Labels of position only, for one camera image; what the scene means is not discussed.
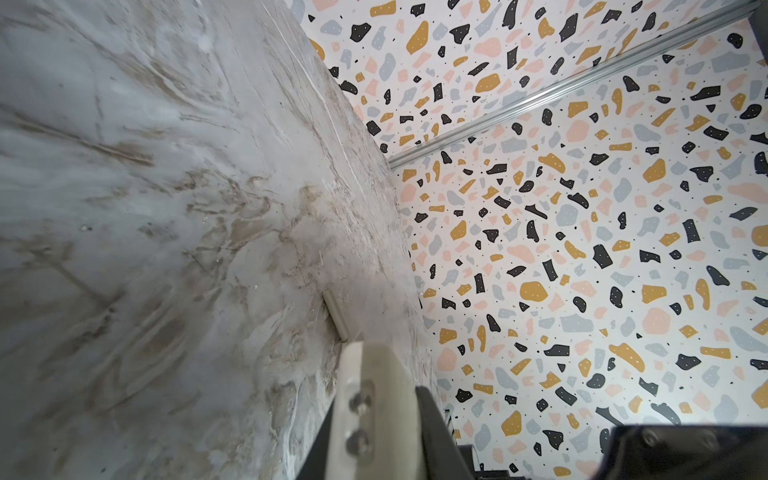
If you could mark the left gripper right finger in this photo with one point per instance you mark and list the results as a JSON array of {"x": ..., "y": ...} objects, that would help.
[{"x": 442, "y": 458}]

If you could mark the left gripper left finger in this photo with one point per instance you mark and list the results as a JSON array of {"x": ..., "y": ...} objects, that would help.
[{"x": 314, "y": 466}]

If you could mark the beige battery cover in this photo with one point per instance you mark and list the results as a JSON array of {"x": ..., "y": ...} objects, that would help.
[{"x": 337, "y": 316}]

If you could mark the white remote control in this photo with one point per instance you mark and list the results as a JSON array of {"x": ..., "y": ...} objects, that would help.
[{"x": 375, "y": 427}]

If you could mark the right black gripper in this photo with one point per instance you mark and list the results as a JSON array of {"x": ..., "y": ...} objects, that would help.
[{"x": 685, "y": 452}]

